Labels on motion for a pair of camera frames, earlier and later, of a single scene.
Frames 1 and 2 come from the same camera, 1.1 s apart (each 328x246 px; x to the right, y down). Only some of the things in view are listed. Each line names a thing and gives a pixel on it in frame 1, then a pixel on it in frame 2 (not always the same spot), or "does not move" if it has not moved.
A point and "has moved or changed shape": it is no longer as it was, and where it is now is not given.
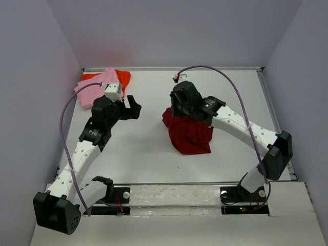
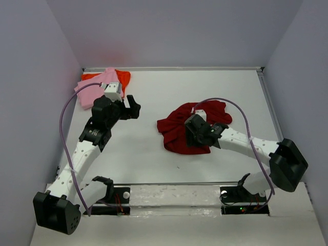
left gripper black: [127, 114] does not move
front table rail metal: [176, 183] does not move
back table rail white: [244, 68] does not move
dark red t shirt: [188, 136] has moved or changed shape
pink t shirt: [88, 94] does not move
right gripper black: [176, 111] to [190, 139]
